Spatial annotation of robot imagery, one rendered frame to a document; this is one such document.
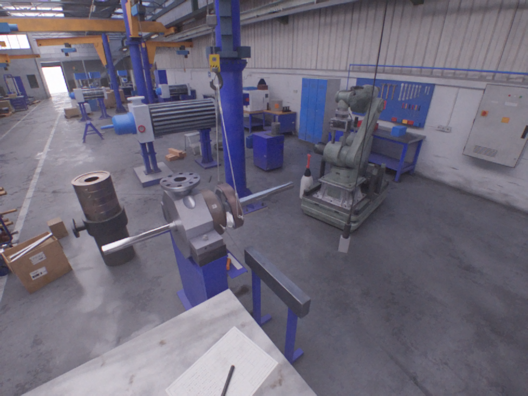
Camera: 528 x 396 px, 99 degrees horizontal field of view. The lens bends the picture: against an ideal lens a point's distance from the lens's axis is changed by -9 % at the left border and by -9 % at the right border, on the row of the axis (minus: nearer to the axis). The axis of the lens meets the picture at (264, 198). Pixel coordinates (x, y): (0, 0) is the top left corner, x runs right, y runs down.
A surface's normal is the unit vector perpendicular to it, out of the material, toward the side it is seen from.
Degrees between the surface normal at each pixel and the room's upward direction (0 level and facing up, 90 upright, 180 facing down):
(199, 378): 0
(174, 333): 0
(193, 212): 45
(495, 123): 90
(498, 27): 90
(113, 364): 0
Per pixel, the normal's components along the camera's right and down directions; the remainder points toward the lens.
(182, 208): 0.43, -0.35
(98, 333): 0.00, -0.88
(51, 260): 0.85, 0.25
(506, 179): -0.81, 0.28
